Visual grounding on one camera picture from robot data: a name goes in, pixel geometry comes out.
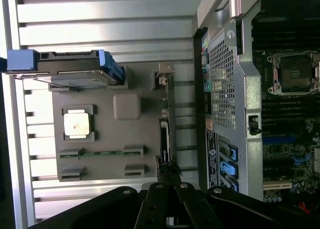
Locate grey parts rack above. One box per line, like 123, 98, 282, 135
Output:
48, 62, 177, 182

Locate white expansion slot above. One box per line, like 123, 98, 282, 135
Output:
263, 180, 293, 192

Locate silver chipset heat sink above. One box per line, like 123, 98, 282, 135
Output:
313, 145, 320, 170

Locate blue expansion slot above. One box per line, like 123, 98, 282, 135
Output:
262, 136, 296, 145

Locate silver CPU chip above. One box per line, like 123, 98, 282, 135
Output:
63, 112, 91, 137

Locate grey open PC case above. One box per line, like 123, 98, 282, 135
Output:
191, 0, 320, 215

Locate green motherboard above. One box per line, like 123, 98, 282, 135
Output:
252, 13, 320, 210

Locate hard disk with blue carrier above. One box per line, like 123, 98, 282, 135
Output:
6, 48, 126, 88

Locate green RAM stick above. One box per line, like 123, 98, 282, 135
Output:
59, 150, 146, 158

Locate CPU socket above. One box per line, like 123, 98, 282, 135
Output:
266, 50, 320, 97

